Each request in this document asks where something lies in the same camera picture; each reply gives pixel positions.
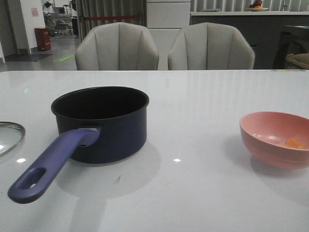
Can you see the pink bowl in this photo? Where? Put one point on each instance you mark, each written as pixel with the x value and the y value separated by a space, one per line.
pixel 263 132

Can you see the olive cushion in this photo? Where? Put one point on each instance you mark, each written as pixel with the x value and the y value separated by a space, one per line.
pixel 298 61

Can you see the fruit plate on counter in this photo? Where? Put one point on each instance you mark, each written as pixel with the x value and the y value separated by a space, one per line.
pixel 256 6

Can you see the orange ham slices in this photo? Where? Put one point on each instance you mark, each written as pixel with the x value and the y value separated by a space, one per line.
pixel 293 143

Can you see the right beige chair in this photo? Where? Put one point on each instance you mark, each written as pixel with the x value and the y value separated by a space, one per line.
pixel 210 46

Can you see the dark blue saucepan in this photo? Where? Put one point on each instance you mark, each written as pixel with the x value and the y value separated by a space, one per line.
pixel 96 125

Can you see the glass lid blue knob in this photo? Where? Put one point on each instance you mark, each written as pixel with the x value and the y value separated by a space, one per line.
pixel 11 136

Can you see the beige chair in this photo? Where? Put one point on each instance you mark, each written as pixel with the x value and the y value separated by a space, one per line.
pixel 117 47
pixel 210 46

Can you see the dark grey counter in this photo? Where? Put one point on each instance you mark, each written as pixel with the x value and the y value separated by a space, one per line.
pixel 260 29

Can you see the left beige chair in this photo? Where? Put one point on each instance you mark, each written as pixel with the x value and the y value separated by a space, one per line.
pixel 117 47

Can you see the white cabinet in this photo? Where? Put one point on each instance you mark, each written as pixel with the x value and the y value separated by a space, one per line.
pixel 164 18

